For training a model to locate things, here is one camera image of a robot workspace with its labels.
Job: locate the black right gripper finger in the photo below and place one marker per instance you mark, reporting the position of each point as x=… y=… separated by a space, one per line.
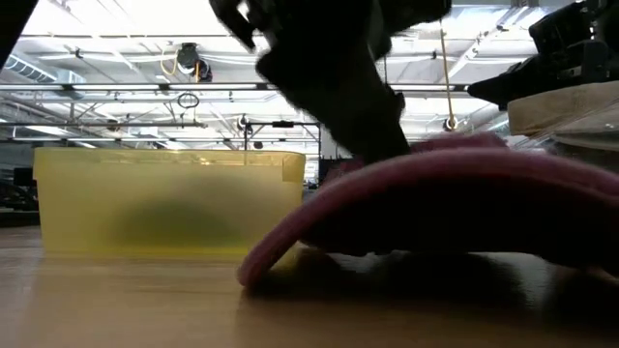
x=522 y=82

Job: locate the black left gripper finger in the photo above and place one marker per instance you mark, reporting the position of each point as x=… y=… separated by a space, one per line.
x=362 y=130

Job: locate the beige baseball cap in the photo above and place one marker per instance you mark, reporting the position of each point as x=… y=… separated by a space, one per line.
x=592 y=140
x=561 y=108

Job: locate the maroon baseball cap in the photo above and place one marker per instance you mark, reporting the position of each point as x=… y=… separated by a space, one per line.
x=435 y=193

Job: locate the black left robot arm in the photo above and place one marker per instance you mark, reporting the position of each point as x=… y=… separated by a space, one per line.
x=12 y=19

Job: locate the yellow plastic bin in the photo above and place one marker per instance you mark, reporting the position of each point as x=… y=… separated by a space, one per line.
x=97 y=203

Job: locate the distant black rig frame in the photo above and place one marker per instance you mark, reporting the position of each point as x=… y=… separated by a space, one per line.
x=283 y=124

